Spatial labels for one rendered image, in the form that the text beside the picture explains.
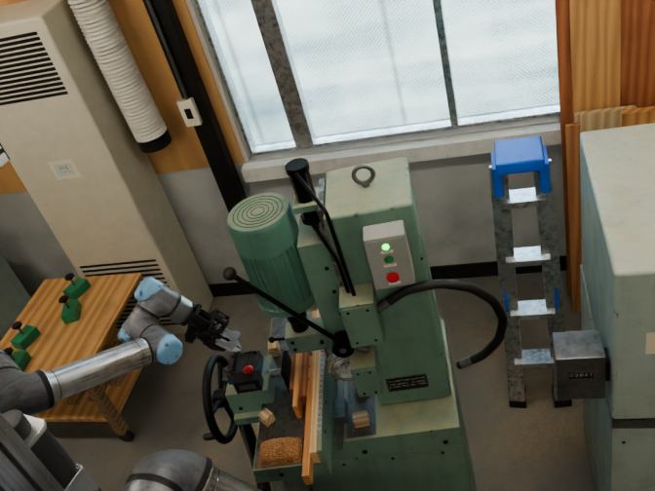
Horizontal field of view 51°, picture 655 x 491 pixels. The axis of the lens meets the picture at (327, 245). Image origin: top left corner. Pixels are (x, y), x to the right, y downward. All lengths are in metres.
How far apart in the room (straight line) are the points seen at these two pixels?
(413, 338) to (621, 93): 1.49
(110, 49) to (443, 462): 2.10
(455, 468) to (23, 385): 1.25
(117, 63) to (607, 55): 1.97
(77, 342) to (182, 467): 2.01
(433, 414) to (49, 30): 2.08
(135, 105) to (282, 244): 1.59
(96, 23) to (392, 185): 1.74
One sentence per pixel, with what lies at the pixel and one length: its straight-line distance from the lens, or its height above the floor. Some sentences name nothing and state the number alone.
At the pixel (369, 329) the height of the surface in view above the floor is 1.21.
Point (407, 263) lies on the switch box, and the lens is 1.68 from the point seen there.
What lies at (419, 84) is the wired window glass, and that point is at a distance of 3.16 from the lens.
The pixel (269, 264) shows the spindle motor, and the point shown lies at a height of 1.39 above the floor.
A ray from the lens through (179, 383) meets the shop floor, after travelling 3.67.
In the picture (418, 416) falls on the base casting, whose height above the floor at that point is 0.80.
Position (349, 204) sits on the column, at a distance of 1.69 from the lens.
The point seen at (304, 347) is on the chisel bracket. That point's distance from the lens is 2.08.
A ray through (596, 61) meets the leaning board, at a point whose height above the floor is 1.19.
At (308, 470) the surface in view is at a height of 0.94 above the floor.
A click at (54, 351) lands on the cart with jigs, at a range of 3.39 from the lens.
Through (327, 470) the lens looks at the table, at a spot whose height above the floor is 0.86.
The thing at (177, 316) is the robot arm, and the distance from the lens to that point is 2.01.
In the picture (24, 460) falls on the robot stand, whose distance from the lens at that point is 1.37.
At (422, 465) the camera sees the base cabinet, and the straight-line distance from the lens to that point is 2.21.
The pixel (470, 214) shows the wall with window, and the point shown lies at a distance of 3.44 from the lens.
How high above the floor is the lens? 2.47
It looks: 37 degrees down
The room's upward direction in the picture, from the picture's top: 17 degrees counter-clockwise
